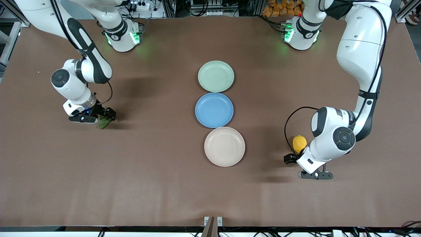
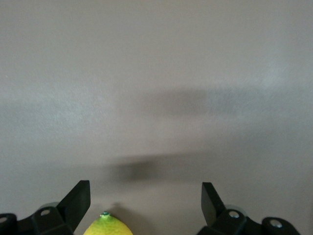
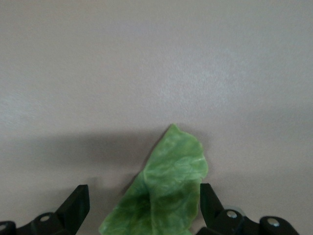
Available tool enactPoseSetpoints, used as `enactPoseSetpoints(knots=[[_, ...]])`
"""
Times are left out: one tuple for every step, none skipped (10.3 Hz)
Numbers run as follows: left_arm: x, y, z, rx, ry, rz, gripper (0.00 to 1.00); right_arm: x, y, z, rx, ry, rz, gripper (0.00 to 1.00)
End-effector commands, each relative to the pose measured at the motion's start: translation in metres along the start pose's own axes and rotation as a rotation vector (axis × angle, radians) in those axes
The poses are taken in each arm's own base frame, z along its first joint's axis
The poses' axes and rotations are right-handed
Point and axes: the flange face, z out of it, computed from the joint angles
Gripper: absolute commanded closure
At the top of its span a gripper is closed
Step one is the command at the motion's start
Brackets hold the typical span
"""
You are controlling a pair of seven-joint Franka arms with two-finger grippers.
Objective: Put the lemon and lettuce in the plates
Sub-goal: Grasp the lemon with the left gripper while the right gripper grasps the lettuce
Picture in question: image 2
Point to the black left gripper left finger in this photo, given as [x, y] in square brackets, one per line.
[61, 220]

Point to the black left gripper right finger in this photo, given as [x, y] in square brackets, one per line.
[227, 222]

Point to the yellow lemon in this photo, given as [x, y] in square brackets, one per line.
[107, 227]

